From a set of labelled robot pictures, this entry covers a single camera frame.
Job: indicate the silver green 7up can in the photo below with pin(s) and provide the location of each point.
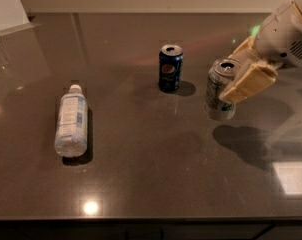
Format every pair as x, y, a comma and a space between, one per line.
220, 75

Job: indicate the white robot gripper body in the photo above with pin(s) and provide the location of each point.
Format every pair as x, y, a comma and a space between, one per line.
280, 39

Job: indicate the blue pepsi can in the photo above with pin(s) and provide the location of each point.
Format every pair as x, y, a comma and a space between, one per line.
170, 67

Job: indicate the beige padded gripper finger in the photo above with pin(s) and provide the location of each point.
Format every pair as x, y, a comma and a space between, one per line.
249, 81
245, 51

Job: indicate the clear plastic water bottle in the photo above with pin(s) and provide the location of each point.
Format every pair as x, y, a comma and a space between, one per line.
72, 125

